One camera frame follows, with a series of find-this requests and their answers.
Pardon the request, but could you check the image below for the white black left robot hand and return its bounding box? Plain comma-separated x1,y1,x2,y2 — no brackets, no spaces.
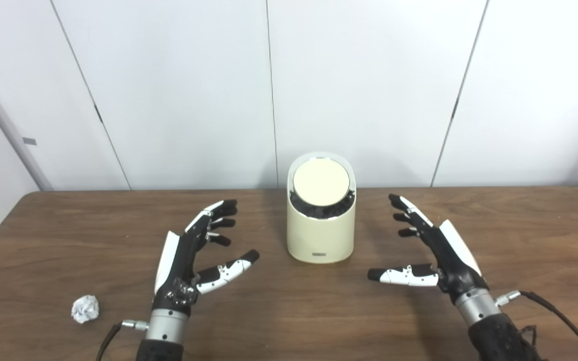
153,199,260,315

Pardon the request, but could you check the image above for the grey wall corner post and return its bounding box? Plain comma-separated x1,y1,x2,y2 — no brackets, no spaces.
0,50,54,191

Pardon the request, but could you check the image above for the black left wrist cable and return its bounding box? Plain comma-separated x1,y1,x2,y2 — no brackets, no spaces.
96,319,149,361

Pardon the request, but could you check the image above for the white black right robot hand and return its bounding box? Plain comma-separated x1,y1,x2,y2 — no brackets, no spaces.
368,194,490,304

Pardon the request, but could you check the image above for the black bin liner bag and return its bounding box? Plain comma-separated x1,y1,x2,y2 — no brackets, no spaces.
290,188,355,220

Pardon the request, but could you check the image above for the round cream bin lid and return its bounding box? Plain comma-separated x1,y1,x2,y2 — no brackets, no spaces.
293,157,352,206

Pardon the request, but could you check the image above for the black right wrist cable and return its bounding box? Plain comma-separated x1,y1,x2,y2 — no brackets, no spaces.
495,290,578,361

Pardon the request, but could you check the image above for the cream desktop trash bin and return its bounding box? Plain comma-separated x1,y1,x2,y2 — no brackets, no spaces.
286,152,357,264

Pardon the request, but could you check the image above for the white paper ball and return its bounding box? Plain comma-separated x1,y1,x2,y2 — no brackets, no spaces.
71,295,100,324

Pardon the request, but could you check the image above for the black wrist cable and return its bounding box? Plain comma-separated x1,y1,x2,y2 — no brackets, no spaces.
96,319,149,361
495,290,578,361

